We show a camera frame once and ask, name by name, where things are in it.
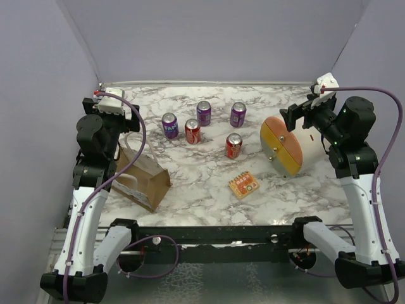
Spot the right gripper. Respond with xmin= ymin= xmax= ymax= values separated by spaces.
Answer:
xmin=280 ymin=92 xmax=346 ymax=144

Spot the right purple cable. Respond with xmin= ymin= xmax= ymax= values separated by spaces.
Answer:
xmin=320 ymin=86 xmax=404 ymax=303

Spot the purple cable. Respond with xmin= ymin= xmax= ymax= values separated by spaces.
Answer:
xmin=320 ymin=86 xmax=404 ymax=303
xmin=62 ymin=91 xmax=147 ymax=304

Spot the red cola can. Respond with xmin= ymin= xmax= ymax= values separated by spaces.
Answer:
xmin=185 ymin=118 xmax=201 ymax=144
xmin=225 ymin=133 xmax=242 ymax=159

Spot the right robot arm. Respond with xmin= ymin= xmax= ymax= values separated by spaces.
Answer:
xmin=280 ymin=96 xmax=404 ymax=289

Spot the orange spiral notebook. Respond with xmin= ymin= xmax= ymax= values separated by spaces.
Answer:
xmin=228 ymin=171 xmax=259 ymax=200

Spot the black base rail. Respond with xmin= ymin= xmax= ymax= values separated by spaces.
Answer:
xmin=109 ymin=218 xmax=323 ymax=264

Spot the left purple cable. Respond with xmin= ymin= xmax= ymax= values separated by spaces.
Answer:
xmin=62 ymin=91 xmax=147 ymax=304

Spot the purple soda can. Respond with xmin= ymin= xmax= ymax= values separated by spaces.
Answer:
xmin=161 ymin=112 xmax=179 ymax=139
xmin=196 ymin=100 xmax=211 ymax=127
xmin=230 ymin=102 xmax=247 ymax=127

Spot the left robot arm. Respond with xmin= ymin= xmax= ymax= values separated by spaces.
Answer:
xmin=40 ymin=91 xmax=146 ymax=303

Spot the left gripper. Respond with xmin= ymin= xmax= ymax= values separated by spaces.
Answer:
xmin=84 ymin=98 xmax=139 ymax=158

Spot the round cabinet toy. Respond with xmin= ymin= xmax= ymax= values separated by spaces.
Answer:
xmin=259 ymin=116 xmax=330 ymax=177

